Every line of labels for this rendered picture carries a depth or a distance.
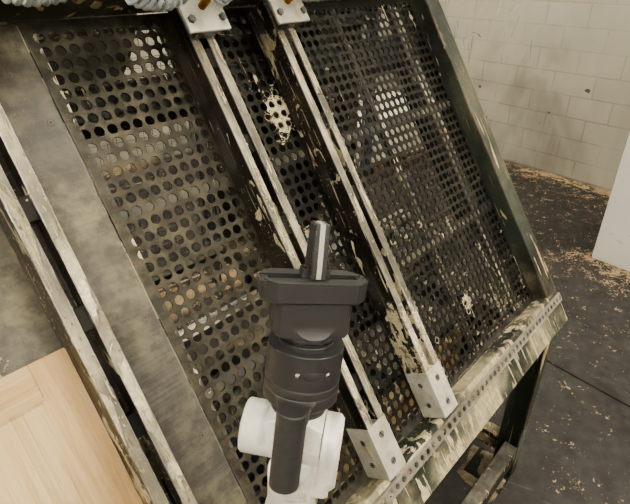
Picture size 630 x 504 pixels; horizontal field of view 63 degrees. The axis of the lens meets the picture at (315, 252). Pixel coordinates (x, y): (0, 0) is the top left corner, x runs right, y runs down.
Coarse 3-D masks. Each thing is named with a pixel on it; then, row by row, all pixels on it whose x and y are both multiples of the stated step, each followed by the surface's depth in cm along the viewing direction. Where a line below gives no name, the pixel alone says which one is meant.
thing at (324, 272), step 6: (324, 222) 55; (324, 228) 54; (330, 228) 55; (324, 234) 54; (324, 240) 55; (324, 246) 55; (324, 252) 55; (324, 258) 55; (324, 264) 55; (324, 270) 55; (330, 270) 56; (324, 276) 55
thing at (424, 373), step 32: (288, 0) 113; (256, 32) 120; (288, 32) 118; (288, 64) 117; (288, 96) 121; (320, 96) 120; (320, 128) 118; (320, 160) 121; (352, 192) 120; (352, 224) 122; (384, 256) 123; (384, 288) 122; (384, 320) 126; (416, 320) 125; (416, 352) 123; (416, 384) 127; (448, 384) 127
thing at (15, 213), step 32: (0, 128) 76; (0, 160) 78; (0, 192) 74; (32, 192) 77; (0, 224) 79; (32, 224) 79; (32, 256) 75; (64, 256) 78; (64, 288) 80; (64, 320) 76; (96, 320) 79; (96, 352) 81; (96, 384) 77; (128, 384) 80; (128, 416) 79; (128, 448) 78; (160, 448) 81; (160, 480) 83
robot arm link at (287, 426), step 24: (264, 384) 59; (264, 408) 60; (288, 408) 55; (312, 408) 56; (240, 432) 59; (264, 432) 58; (288, 432) 54; (312, 432) 58; (264, 456) 60; (288, 456) 55; (312, 456) 58; (288, 480) 55
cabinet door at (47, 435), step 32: (64, 352) 80; (0, 384) 74; (32, 384) 76; (64, 384) 79; (0, 416) 73; (32, 416) 76; (64, 416) 78; (96, 416) 81; (0, 448) 72; (32, 448) 75; (64, 448) 77; (96, 448) 80; (0, 480) 72; (32, 480) 74; (64, 480) 76; (96, 480) 79; (128, 480) 82
